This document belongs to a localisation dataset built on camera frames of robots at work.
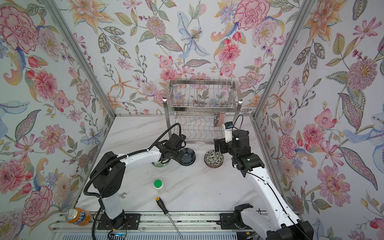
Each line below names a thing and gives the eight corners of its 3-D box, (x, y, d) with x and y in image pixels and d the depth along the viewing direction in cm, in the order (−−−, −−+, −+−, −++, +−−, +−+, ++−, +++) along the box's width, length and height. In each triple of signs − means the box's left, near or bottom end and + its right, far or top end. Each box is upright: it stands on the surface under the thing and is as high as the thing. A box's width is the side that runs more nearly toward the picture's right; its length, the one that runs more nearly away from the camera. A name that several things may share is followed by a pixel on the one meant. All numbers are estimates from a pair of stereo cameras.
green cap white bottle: (156, 194, 85) (153, 187, 76) (158, 186, 88) (154, 179, 79) (164, 194, 85) (161, 187, 76) (165, 186, 88) (162, 179, 79)
